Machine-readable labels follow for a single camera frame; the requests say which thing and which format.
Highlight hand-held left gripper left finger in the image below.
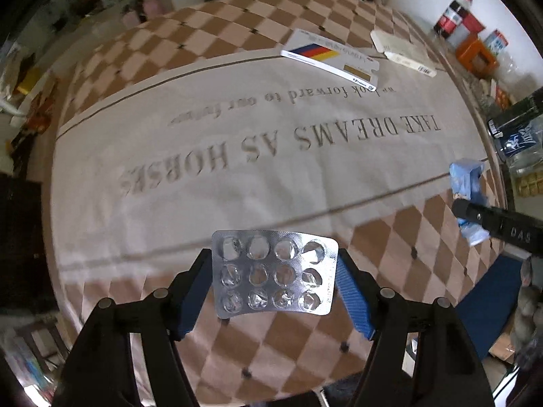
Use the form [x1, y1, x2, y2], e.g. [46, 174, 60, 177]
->
[51, 248, 213, 407]

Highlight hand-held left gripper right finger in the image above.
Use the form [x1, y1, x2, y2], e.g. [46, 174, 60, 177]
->
[335, 248, 495, 407]

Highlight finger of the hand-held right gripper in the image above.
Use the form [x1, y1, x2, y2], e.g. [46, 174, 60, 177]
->
[451, 199, 502, 240]

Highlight light blue packet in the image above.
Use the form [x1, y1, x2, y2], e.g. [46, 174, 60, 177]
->
[449, 158, 492, 247]

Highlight silver pill blister pack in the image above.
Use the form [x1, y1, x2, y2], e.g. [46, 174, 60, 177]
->
[211, 230, 339, 319]

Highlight water bottle blue label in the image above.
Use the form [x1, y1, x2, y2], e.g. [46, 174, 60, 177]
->
[494, 123, 543, 166]

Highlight blue cushion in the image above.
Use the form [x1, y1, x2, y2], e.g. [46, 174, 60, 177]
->
[456, 254, 527, 361]

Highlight black spray can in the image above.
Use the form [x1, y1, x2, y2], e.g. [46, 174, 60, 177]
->
[487, 95, 543, 136]

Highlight small white red box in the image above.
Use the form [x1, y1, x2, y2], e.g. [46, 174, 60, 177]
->
[488, 80, 512, 109]

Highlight brown checkered tablecloth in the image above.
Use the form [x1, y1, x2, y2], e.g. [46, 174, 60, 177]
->
[42, 0, 507, 403]

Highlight orange box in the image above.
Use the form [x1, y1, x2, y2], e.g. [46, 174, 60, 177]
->
[456, 36, 499, 78]

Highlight flat white cardboard box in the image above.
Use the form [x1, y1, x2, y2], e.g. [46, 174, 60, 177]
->
[370, 30, 437, 79]

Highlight blue white can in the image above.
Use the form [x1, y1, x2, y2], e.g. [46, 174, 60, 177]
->
[484, 29, 509, 58]

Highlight red cup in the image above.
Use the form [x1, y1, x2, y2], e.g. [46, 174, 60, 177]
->
[460, 8, 486, 47]

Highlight cola bottle red label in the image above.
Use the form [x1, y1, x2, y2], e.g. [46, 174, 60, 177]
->
[433, 0, 473, 39]

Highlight white box with striped flag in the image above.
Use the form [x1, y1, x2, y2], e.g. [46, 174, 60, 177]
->
[280, 29, 379, 92]

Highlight pink suitcase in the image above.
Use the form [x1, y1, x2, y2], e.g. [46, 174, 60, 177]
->
[121, 0, 164, 26]

